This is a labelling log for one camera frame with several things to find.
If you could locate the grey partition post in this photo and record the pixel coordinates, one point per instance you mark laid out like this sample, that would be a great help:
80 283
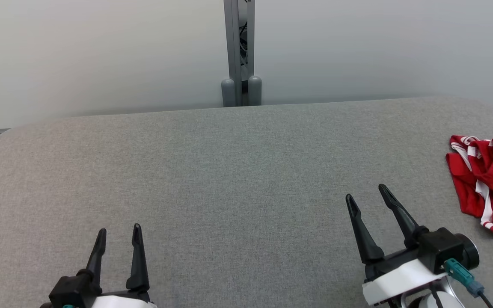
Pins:
233 42

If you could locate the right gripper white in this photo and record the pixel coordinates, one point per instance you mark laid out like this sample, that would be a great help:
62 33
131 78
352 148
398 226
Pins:
400 280

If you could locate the grey cylindrical post foot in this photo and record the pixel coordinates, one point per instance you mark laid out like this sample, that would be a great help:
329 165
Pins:
228 94
255 92

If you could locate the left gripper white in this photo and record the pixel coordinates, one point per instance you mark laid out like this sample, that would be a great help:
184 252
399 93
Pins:
122 301

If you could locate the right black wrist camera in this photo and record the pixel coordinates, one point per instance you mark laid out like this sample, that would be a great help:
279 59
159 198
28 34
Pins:
443 248

